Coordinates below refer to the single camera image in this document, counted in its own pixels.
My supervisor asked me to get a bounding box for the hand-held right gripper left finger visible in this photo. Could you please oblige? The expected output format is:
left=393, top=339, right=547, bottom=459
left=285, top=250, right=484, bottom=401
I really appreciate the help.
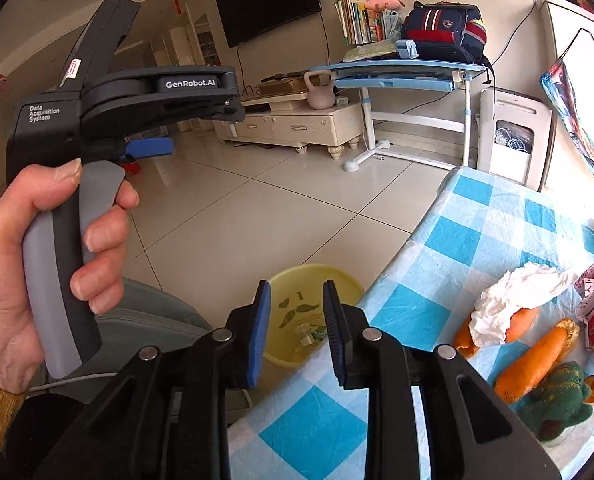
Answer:
left=34, top=280, right=272, bottom=480

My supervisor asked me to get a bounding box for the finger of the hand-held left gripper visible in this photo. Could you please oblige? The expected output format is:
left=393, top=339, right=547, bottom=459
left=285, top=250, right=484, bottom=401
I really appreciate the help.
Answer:
left=149, top=66, right=247, bottom=128
left=111, top=137, right=175, bottom=161

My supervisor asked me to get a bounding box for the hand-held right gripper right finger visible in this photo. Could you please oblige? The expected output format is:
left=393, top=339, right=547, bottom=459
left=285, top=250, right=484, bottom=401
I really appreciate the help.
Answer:
left=323, top=280, right=562, bottom=480

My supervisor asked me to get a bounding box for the yellow plastic bucket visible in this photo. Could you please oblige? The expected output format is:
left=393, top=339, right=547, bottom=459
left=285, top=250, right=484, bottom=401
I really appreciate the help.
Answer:
left=263, top=263, right=365, bottom=368

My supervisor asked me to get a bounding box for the white tissue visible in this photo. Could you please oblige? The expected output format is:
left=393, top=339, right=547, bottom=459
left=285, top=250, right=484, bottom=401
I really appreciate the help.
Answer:
left=469, top=261, right=578, bottom=348

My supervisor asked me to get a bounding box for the orange toy carrot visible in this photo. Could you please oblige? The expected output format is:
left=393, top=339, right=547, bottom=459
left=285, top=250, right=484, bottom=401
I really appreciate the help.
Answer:
left=453, top=306, right=540, bottom=359
left=494, top=318, right=581, bottom=404

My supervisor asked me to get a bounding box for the green knitted toy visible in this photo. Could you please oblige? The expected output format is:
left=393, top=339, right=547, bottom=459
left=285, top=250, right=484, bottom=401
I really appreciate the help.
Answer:
left=517, top=361, right=594, bottom=443

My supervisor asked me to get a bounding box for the person's left hand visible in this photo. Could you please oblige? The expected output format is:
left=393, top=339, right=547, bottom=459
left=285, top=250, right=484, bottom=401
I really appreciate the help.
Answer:
left=0, top=158, right=140, bottom=395

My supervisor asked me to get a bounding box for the white shelf unit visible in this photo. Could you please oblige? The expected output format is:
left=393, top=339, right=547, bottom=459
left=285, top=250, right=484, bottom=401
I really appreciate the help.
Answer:
left=184, top=4, right=223, bottom=68

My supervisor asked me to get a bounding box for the beige box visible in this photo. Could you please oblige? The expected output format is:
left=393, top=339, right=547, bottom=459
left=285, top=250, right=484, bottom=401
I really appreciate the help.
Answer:
left=256, top=81, right=312, bottom=112

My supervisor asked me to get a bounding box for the cream television cabinet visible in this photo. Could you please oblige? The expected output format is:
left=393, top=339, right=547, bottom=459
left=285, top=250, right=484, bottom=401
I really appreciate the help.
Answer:
left=212, top=95, right=365, bottom=161

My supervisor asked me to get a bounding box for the black flat television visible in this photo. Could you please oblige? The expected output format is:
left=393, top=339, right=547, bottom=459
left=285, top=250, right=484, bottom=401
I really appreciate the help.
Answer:
left=213, top=0, right=323, bottom=49

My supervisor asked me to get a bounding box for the beige kettlebell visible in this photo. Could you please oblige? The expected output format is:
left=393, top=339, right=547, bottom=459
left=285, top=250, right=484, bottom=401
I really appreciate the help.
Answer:
left=303, top=70, right=336, bottom=111

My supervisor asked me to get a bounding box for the blue checked tablecloth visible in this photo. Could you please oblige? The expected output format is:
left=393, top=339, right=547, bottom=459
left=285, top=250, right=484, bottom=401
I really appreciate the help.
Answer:
left=227, top=166, right=594, bottom=480

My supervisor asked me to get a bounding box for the row of books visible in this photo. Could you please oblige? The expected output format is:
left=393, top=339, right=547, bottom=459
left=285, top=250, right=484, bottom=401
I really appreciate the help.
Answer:
left=333, top=0, right=403, bottom=46

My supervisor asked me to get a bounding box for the open booklet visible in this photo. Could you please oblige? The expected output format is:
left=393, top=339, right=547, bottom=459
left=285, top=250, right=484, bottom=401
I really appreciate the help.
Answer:
left=342, top=40, right=403, bottom=63

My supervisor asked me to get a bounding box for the blue study desk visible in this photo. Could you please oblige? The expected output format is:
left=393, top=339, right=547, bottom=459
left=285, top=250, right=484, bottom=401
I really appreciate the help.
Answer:
left=309, top=58, right=482, bottom=173

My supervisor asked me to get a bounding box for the navy and red backpack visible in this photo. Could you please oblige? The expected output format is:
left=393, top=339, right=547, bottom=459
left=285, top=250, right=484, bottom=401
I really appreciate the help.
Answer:
left=401, top=1, right=488, bottom=64

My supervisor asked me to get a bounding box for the white air purifier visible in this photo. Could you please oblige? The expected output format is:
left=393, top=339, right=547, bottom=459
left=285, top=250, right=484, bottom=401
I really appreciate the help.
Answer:
left=478, top=87, right=555, bottom=192

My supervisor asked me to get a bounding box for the colourful hanging cloth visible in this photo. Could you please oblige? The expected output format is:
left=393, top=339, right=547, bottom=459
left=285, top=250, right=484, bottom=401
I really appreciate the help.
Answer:
left=539, top=58, right=594, bottom=201

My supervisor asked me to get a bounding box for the white cabinet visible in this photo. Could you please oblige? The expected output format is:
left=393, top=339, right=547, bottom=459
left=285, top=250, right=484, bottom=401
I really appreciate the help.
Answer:
left=534, top=0, right=594, bottom=186

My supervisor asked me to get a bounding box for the white cable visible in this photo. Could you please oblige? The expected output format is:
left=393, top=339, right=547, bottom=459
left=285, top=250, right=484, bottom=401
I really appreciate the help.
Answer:
left=27, top=371, right=125, bottom=392

